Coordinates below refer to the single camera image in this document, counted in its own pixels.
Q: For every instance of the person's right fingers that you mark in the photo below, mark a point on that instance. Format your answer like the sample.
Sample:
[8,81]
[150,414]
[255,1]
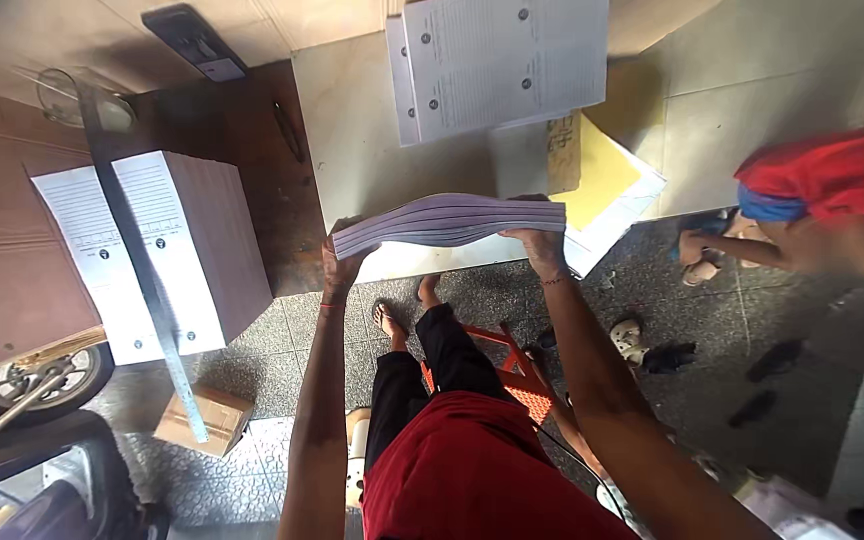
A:
[532,197]

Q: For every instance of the person's right hand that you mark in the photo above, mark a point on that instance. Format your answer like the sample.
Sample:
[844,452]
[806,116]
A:
[548,253]

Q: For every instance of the black shoe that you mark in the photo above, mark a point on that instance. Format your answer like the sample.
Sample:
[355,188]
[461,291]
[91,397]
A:
[668,358]

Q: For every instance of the yellow paper sheet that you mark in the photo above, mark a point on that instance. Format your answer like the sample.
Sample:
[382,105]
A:
[601,180]

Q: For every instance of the white paper sheets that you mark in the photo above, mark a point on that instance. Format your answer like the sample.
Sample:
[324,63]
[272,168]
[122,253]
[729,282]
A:
[604,238]

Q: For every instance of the person's left forearm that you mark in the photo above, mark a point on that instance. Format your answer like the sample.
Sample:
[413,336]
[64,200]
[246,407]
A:
[318,405]

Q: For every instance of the orange chair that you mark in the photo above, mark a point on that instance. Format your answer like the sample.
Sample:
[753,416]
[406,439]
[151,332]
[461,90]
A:
[526,390]

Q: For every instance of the long metal ruler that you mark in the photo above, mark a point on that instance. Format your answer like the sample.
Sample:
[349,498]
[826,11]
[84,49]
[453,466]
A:
[148,285]

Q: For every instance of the black scissors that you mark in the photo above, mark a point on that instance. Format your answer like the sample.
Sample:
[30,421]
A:
[289,133]

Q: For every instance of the person's right forearm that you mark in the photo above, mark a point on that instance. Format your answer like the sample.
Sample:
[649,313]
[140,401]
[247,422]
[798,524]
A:
[616,405]

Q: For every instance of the large brown cardboard sheet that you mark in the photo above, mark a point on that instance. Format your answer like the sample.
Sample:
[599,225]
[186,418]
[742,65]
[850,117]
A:
[19,225]

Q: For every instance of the beige shoe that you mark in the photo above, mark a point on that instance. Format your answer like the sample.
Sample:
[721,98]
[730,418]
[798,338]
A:
[700,273]

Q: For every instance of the tan cardboard sheet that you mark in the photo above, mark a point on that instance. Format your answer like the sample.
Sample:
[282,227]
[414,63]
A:
[106,34]

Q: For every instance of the stack of white printed forms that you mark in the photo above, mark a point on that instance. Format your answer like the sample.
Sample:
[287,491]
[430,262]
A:
[503,67]

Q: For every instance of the pale cloth heap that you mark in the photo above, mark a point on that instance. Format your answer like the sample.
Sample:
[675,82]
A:
[784,506]

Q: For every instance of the person's left thumb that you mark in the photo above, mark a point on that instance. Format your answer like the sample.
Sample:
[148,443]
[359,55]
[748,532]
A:
[364,252]

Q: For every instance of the person's body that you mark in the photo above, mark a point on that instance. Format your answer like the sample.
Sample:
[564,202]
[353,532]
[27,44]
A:
[469,480]

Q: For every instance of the person's right thumb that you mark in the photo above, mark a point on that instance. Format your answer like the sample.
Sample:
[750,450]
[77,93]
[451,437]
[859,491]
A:
[514,234]

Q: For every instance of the purple-edged paper bundle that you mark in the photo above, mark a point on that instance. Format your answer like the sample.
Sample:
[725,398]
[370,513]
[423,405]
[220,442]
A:
[447,221]

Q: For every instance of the dark sandal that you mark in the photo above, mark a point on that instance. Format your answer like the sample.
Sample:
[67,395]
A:
[775,360]
[752,409]

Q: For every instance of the dark brown wooden board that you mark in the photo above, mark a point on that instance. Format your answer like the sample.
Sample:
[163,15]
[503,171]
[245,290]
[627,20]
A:
[252,187]

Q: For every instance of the black smartphone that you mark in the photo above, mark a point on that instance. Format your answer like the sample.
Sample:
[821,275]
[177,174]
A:
[190,39]

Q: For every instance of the person's legs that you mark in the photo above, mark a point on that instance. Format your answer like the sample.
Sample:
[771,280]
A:
[462,356]

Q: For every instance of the motorcycle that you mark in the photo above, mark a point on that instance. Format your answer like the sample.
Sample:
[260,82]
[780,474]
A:
[72,480]

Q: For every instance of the person's left fingers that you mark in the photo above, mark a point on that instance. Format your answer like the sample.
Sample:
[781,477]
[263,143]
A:
[345,223]

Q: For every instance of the person's left hand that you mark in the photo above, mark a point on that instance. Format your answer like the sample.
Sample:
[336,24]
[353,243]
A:
[337,275]

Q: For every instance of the tall stack of printed sheets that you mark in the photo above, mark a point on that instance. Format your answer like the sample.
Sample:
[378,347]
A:
[203,255]

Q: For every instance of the cream clog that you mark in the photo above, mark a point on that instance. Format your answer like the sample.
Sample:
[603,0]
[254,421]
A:
[628,340]
[358,435]
[354,481]

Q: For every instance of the brown cardboard piece with writing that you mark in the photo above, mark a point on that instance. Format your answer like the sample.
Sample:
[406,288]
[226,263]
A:
[563,154]

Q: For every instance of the small brown cardboard box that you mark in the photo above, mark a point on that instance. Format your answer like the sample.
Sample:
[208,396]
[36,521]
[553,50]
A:
[211,431]

